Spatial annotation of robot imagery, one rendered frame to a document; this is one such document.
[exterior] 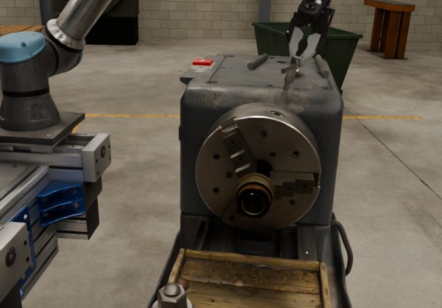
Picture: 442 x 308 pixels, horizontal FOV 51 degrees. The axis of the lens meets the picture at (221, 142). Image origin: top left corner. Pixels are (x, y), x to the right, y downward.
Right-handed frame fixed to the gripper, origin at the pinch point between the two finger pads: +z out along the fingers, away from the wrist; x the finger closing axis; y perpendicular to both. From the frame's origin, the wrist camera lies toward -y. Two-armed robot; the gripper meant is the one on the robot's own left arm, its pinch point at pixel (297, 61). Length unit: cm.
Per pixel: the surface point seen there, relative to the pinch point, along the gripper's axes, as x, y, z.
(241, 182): 0.1, -18.5, 26.8
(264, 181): -4.7, -17.6, 24.8
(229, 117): 10.5, -6.7, 17.3
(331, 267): -29, 43, 75
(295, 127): -5.6, -5.8, 13.8
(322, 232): -21, 13, 47
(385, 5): 22, 859, -5
